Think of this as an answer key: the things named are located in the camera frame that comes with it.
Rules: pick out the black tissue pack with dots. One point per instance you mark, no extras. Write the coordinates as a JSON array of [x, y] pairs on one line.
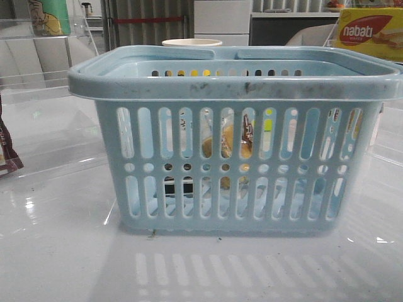
[[172, 187]]

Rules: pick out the packaged bread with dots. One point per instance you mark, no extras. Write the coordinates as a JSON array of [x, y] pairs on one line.
[[231, 134]]

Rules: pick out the light blue plastic basket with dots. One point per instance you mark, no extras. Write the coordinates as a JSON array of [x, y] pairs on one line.
[[314, 110]]

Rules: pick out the white cabinet in background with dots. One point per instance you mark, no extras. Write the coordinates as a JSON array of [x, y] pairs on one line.
[[227, 21]]

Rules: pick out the clear acrylic stand right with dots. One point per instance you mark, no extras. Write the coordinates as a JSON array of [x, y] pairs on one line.
[[332, 36]]

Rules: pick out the clear acrylic shelf left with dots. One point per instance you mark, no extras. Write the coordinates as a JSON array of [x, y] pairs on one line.
[[35, 67]]

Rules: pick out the green cartoon drink carton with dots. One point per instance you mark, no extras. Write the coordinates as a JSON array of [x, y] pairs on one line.
[[49, 18]]

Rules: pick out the yellow nabati wafer box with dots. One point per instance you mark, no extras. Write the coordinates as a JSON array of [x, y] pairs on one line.
[[372, 31]]

